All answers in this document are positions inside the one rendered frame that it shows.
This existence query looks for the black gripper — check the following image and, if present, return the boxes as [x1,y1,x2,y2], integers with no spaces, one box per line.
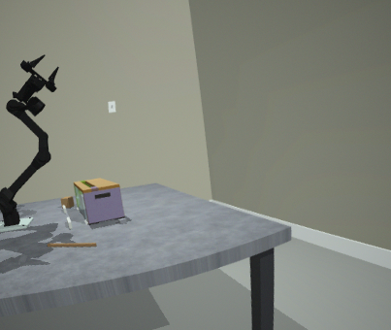
[20,55,58,94]

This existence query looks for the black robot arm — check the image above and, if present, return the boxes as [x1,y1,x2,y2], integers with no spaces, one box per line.
[0,76,51,227]

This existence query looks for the small brown cardboard box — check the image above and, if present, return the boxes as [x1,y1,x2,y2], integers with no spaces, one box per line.
[61,196,75,209]

